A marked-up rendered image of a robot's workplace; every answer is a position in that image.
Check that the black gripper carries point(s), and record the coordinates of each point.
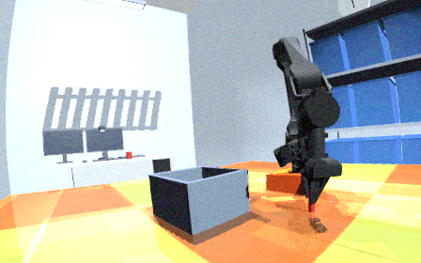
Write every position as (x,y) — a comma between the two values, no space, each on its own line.
(318,168)

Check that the red peg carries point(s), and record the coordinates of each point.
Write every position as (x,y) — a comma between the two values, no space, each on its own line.
(311,208)

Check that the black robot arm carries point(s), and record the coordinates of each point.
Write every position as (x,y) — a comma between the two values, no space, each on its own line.
(310,100)

